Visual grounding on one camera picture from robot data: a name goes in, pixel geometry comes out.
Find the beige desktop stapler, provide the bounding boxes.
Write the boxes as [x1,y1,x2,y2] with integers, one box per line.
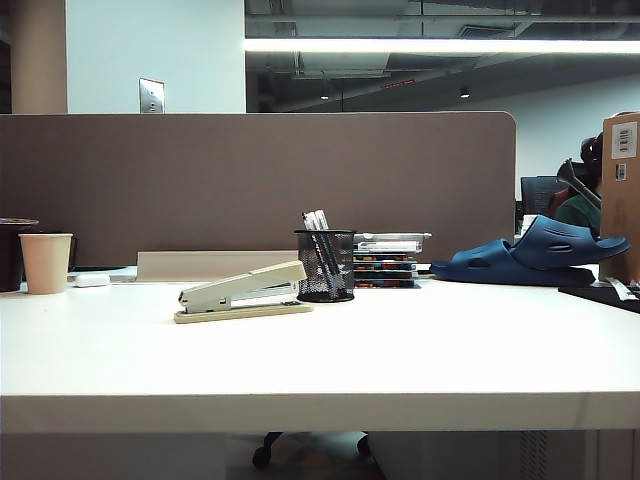
[173,259,316,326]

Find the black white capped pen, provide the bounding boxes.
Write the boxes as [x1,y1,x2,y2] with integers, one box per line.
[313,209,351,295]

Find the white pens in holder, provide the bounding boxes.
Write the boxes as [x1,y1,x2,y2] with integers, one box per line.
[301,211,341,296]

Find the black mesh pen holder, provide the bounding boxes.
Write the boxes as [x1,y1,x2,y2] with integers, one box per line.
[293,228,358,304]

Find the colourful printed flat box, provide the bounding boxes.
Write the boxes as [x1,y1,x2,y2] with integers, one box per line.
[354,278,423,290]
[354,271,418,281]
[354,252,419,265]
[354,262,419,273]

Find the white flat box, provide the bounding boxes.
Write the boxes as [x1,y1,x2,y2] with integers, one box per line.
[354,241,421,254]

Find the silver flat tray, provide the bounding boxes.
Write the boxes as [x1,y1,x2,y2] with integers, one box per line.
[353,231,434,244]

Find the brown desk partition panel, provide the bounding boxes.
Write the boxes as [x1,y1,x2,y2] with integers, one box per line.
[0,110,518,275]

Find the blue rubber slipper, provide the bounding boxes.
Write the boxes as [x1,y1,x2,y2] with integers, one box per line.
[508,214,632,272]
[429,238,599,288]

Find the white ceiling light strip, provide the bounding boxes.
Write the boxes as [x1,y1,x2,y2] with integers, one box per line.
[243,37,640,55]

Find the black mesh office chair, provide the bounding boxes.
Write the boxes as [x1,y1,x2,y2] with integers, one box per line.
[520,175,571,219]

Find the small white eraser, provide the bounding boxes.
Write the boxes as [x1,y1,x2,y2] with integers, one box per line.
[74,272,111,289]

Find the person in green shirt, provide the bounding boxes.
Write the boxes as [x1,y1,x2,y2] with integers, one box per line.
[552,133,606,240]

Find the beige paper cup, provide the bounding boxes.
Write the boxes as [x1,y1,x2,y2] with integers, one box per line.
[18,232,74,295]

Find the black mat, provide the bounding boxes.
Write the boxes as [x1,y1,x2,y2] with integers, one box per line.
[558,279,640,315]

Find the brown cardboard box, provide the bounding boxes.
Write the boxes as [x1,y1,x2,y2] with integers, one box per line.
[598,110,640,284]

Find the white paper strip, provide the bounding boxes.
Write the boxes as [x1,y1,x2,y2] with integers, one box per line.
[604,275,640,303]

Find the black round container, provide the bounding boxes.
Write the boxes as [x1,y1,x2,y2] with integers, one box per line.
[0,217,41,293]

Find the metal wall switch plate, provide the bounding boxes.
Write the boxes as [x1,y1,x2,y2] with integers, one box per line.
[138,77,168,115]

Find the grey chair headrest bracket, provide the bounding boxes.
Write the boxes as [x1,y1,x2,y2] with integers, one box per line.
[556,157,604,207]

